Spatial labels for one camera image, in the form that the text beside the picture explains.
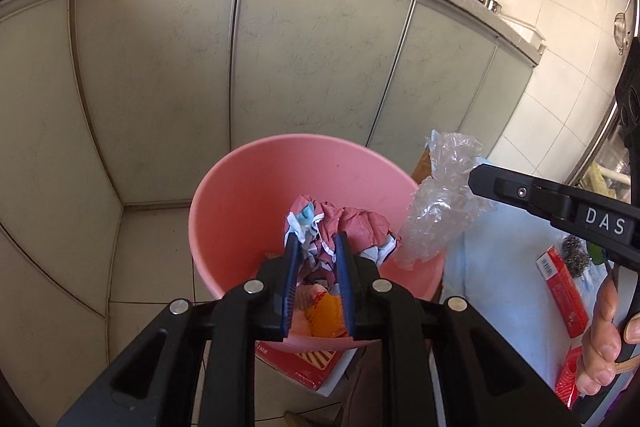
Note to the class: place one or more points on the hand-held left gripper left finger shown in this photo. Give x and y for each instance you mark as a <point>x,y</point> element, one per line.
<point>292,277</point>

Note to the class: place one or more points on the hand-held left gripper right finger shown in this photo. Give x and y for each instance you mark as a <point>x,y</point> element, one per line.
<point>346,282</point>

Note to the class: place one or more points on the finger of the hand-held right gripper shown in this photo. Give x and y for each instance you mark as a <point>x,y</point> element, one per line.
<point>520,194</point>

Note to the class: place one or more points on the orange white wrapper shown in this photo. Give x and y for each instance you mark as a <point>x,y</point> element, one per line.
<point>327,319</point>

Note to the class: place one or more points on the maroon paper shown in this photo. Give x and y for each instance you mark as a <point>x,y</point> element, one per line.
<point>360,222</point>

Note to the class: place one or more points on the clear plastic wrap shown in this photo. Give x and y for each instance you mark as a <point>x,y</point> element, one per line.
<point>440,207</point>

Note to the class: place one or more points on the pink plastic bin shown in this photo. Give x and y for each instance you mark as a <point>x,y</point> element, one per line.
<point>240,207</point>

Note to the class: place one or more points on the person's right hand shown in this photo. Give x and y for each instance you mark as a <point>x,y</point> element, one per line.
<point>597,337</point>

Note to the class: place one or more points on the green bell pepper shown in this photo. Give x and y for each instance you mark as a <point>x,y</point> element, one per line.
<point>599,254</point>

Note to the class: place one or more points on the silver mesh scourer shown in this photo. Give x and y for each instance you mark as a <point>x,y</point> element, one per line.
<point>575,257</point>

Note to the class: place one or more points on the white leek stalk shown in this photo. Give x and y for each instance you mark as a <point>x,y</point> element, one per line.
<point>616,177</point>

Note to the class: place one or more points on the clear plastic container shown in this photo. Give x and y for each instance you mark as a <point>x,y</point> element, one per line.
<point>620,162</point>

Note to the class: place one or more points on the red cardboard box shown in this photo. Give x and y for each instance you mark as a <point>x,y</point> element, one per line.
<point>560,292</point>

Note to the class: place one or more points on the red white flat box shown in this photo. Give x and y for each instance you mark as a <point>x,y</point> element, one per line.
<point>305,367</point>

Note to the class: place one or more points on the red patterned wrapper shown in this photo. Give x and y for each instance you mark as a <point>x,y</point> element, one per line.
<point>567,377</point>

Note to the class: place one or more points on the white rectangular container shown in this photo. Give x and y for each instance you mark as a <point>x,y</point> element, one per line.
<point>522,32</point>

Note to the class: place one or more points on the person's purple clothing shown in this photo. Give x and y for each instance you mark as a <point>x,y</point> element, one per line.
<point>620,402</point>

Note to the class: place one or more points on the grey kitchen cabinet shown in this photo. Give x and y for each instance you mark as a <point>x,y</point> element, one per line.
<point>300,57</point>

